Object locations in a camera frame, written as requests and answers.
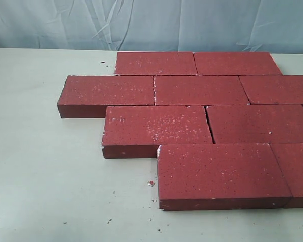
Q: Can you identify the small red brick top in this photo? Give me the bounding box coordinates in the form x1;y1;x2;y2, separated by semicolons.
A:
57;76;154;118

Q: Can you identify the red brick front large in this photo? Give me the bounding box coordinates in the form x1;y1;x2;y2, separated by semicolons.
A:
157;143;292;211

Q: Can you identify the white fabric backdrop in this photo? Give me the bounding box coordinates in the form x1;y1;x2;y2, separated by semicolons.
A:
0;1;303;54

